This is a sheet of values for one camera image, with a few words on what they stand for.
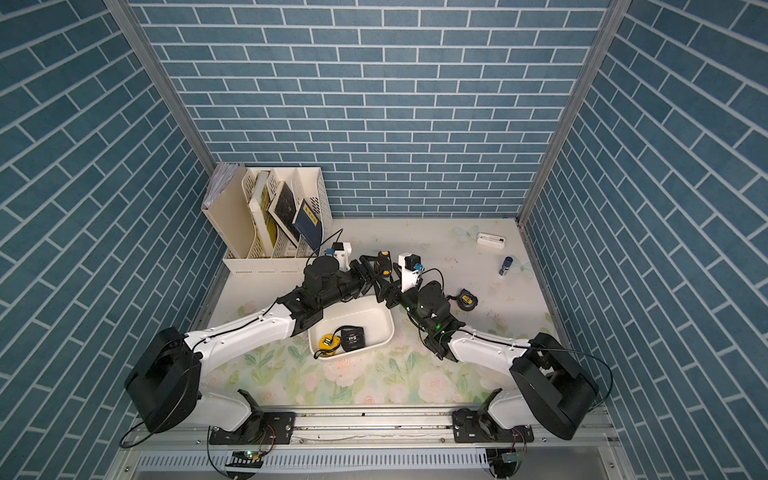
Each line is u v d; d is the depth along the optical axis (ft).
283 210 3.25
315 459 2.53
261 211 2.94
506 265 3.25
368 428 2.48
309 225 3.45
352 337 2.79
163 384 1.37
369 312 3.06
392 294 2.31
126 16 2.30
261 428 2.20
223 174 3.03
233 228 3.06
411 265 2.19
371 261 2.42
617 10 2.31
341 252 2.47
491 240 3.67
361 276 2.27
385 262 2.48
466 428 2.41
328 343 2.83
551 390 1.41
